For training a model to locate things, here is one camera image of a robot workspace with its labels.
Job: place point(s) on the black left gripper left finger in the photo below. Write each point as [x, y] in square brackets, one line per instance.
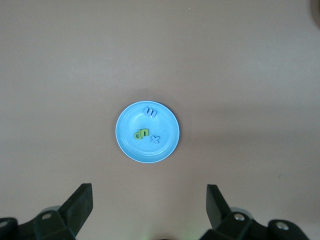
[73, 215]

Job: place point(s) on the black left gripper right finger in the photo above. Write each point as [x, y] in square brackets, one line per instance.
[218, 215]

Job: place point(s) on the blue letter x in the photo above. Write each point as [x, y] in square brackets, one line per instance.
[155, 140]

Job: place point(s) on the green letter p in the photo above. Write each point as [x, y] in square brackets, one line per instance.
[136, 135]

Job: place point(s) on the green letter u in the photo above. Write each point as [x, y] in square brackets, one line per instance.
[146, 129]

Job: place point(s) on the blue letter m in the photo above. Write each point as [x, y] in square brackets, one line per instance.
[151, 113]

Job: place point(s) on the blue plate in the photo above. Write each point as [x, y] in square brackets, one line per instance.
[140, 151]

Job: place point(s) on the brown table mat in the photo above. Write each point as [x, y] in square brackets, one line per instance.
[75, 62]

